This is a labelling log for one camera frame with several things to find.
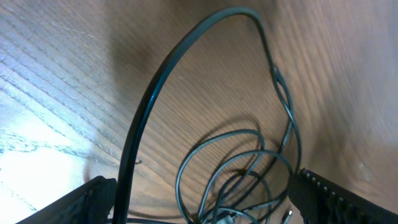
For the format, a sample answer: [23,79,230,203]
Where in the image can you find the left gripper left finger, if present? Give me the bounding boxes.
[19,175,116,224]

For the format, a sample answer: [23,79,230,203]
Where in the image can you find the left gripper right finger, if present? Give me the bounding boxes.
[287,169,397,224]

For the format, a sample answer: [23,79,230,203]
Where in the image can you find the black USB cable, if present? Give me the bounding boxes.
[105,6,303,224]

